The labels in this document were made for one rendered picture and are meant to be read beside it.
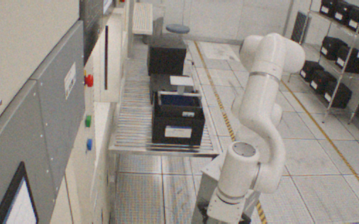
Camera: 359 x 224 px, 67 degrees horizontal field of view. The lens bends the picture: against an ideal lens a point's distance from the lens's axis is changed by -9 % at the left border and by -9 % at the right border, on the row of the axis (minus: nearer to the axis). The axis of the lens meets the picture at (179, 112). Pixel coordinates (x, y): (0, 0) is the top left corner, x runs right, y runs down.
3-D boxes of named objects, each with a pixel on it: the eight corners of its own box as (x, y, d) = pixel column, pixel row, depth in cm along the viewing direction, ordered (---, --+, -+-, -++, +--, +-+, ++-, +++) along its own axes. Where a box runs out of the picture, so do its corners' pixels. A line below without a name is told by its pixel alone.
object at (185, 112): (154, 138, 167) (159, 88, 150) (154, 118, 184) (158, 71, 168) (197, 140, 170) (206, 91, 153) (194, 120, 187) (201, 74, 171)
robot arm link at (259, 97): (299, 95, 85) (272, 196, 79) (247, 80, 88) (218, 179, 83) (306, 84, 76) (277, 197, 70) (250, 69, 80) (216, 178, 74)
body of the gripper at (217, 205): (250, 188, 84) (240, 213, 90) (217, 177, 86) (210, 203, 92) (246, 205, 78) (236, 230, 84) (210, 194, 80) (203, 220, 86)
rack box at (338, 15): (330, 18, 366) (335, -1, 352) (347, 22, 369) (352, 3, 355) (341, 25, 340) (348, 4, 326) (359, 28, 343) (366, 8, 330)
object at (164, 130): (151, 143, 164) (153, 117, 155) (151, 116, 187) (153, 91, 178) (201, 146, 167) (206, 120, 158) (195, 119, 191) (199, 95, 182)
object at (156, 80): (194, 106, 204) (196, 89, 197) (150, 105, 199) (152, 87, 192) (187, 86, 229) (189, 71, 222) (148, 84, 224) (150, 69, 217)
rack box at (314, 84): (306, 84, 416) (312, 68, 403) (323, 86, 420) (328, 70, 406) (316, 94, 391) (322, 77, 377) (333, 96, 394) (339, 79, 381)
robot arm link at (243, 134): (236, 132, 150) (247, 90, 137) (272, 142, 145) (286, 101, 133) (231, 144, 140) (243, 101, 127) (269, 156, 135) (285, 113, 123)
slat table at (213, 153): (198, 236, 202) (219, 154, 163) (111, 234, 194) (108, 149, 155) (181, 130, 312) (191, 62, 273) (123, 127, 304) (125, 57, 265)
